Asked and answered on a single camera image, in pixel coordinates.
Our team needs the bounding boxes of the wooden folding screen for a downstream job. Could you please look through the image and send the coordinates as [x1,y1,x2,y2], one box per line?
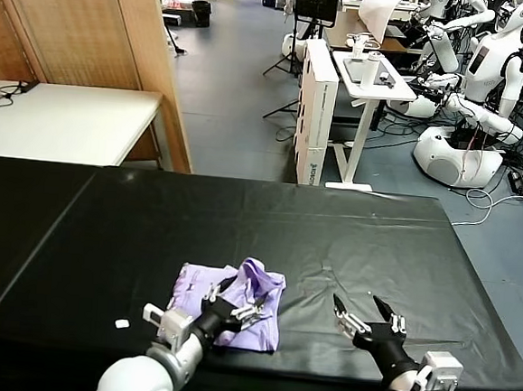
[0,0,208,176]

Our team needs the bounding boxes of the large curved white sheet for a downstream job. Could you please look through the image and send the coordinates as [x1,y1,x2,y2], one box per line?
[357,0,412,48]

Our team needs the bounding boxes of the black cables with adapter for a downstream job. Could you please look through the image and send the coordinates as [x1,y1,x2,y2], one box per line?
[0,77,40,118]

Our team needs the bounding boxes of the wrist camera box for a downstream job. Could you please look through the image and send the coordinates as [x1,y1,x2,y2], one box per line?
[139,303,196,350]
[416,349,467,391]

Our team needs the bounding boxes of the white cup-shaped desk device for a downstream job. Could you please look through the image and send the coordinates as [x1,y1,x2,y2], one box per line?
[344,32,384,61]

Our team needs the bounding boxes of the black trash bin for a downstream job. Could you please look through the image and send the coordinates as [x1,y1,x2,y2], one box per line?
[191,0,213,29]

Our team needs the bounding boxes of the white insulated bottle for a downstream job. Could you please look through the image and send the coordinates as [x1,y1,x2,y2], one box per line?
[359,50,383,91]

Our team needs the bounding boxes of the white rectangular table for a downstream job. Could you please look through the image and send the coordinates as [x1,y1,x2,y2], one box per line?
[0,78,180,172]

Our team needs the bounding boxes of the white floor cable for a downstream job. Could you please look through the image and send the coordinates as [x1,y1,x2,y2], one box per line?
[453,186,523,231]

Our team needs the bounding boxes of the black monitor tripod stand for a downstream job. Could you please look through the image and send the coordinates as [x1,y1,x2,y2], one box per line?
[262,12,331,82]

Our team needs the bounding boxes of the black monitor on stand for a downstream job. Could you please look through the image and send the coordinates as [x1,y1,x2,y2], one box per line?
[292,0,341,30]

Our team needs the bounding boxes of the brown wooden desk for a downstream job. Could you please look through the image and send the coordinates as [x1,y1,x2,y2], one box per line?
[322,14,428,60]

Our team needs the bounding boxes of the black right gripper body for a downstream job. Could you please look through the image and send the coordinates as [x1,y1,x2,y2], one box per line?
[349,320,425,386]

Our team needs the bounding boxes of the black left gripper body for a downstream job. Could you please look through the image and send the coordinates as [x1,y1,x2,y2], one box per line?
[191,293,244,347]

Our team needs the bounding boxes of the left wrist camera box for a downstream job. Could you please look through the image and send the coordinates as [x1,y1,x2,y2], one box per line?
[139,303,196,350]

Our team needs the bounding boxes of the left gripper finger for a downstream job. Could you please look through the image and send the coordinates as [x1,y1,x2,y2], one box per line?
[202,276,238,306]
[228,293,269,328]

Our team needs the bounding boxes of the lavender short-sleeve t-shirt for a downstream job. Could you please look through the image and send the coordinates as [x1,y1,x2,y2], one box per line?
[168,250,290,355]

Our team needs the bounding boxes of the tall white cardboard box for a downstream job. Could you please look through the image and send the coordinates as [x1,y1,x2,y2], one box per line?
[289,37,343,188]

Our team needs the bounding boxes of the large black table cover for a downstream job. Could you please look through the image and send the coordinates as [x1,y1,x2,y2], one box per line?
[0,157,523,391]

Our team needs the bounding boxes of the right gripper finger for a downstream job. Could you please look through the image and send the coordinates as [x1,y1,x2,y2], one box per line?
[330,293,375,341]
[370,294,409,334]

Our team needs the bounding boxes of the small black handheld device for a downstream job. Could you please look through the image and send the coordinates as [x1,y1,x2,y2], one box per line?
[373,70,397,88]

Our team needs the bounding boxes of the white rounded robot base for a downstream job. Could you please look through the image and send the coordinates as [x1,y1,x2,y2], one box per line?
[280,33,308,58]

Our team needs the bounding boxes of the white standing desk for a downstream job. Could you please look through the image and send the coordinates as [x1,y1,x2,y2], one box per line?
[321,49,422,195]

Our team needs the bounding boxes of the grey tablet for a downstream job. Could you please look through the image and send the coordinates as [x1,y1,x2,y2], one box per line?
[341,56,369,84]

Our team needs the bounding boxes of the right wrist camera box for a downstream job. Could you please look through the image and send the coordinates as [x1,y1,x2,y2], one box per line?
[416,349,467,391]

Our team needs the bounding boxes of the white humanoid robot on base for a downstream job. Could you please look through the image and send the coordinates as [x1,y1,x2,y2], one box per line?
[409,0,523,194]

